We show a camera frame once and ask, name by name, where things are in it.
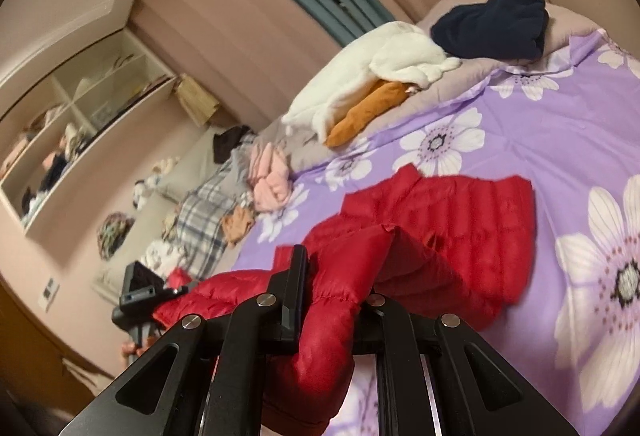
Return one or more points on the white fleece garment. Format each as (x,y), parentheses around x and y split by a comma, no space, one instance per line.
(350,81)

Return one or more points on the white wall shelf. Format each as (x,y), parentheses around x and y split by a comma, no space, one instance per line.
(100,151)

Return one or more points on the peach garment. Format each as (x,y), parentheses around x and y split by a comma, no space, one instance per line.
(237,223)

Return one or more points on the floral round cushion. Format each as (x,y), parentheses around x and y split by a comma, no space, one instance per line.
(115,236)

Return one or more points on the white printed cloth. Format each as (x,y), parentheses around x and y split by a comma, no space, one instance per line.
(160,253)

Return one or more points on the white plush toy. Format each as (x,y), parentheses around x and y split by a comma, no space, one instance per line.
(145,193)

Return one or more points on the grey plaid blanket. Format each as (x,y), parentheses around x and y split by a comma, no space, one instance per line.
(205,216)

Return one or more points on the orange garment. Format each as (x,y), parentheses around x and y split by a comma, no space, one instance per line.
(365,113)

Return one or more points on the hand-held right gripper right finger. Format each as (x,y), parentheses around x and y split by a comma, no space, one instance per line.
(395,331)

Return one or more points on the hanging paper bundle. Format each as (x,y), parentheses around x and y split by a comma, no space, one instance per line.
(197,101)

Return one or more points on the pink garment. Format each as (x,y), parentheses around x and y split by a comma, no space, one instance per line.
(270,186)

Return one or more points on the small red garment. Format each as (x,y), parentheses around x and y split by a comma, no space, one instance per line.
(177,276)

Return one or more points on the navy garment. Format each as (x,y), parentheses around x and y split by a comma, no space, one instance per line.
(490,26)

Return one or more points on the dark brown cloth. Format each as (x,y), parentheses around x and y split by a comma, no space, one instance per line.
(225,143)

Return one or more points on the white wall switch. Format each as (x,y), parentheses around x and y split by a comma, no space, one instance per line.
(49,296)

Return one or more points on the taupe duvet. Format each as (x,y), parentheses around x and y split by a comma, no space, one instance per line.
(465,78)

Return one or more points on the beige plush toy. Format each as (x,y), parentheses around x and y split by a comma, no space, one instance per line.
(166,166)

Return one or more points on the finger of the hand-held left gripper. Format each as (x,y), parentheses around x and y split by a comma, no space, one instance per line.
(174,292)

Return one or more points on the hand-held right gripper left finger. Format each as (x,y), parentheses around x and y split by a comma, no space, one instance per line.
(290,296)

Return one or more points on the beige pillow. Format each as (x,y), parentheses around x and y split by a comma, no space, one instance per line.
(195,166)

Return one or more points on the purple floral bedsheet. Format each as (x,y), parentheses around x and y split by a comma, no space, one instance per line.
(540,141)

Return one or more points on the red puffer jacket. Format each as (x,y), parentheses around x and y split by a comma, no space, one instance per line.
(450,216)

